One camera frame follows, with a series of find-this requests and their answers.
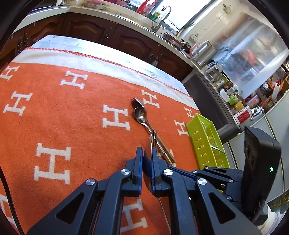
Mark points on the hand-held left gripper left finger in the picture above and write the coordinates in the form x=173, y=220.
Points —
x=141, y=171

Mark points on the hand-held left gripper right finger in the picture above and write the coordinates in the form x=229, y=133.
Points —
x=154, y=174

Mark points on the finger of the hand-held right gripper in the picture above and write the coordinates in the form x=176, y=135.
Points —
x=214, y=178
x=225, y=172

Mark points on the large metal spoon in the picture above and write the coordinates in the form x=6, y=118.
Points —
x=148, y=167

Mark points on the metal chopstick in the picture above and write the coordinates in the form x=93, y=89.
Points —
x=217, y=149

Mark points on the green plastic utensil tray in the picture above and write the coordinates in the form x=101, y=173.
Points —
x=198, y=135

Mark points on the red box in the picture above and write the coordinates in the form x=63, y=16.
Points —
x=243, y=115

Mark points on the small metal spoon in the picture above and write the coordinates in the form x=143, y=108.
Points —
x=140, y=114

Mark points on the green jar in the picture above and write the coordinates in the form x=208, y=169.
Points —
x=232, y=99

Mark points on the paper towel roll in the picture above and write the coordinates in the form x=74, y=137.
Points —
x=275, y=91

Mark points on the white bottle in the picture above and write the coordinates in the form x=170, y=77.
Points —
x=224, y=94

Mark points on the dark built-in appliance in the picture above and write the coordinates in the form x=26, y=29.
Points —
x=203, y=90

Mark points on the orange patterned blanket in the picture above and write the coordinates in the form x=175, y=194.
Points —
x=67, y=113

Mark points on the glass jar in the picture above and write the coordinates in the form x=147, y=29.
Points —
x=213, y=72

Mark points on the clear plastic sheet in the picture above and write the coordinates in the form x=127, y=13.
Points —
x=255, y=56

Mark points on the steel kettle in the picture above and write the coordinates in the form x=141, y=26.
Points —
x=203, y=53

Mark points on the dish rack with dishes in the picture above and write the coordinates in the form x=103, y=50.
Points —
x=173, y=40

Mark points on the brown wooden cabinets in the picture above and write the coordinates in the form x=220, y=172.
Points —
x=90, y=29

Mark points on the steel faucet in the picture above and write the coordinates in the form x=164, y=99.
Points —
x=161, y=18

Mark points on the green dish soap bottle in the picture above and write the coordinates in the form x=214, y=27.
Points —
x=155, y=15

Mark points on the white kitchen countertop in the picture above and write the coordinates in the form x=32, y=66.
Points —
x=101, y=14

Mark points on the red bottle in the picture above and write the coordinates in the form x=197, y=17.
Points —
x=145, y=6

